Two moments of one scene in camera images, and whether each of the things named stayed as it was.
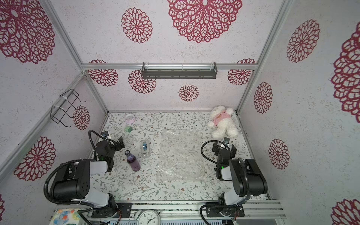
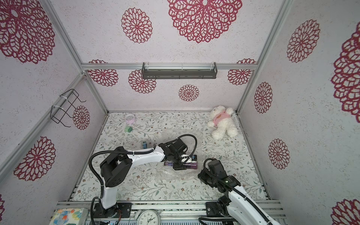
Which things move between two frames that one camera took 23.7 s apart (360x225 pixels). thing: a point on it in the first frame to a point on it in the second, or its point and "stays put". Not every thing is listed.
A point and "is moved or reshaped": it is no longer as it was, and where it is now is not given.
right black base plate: x=214 y=209 stays put
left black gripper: x=118 y=147 to x=179 y=167
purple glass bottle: x=132 y=161 is moved or reshaped
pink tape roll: x=130 y=118 stays put
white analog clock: x=149 y=217 stays put
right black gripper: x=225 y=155 to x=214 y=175
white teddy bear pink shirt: x=221 y=123 stays put
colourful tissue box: x=67 y=216 stays put
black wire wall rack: x=57 y=113 stays put
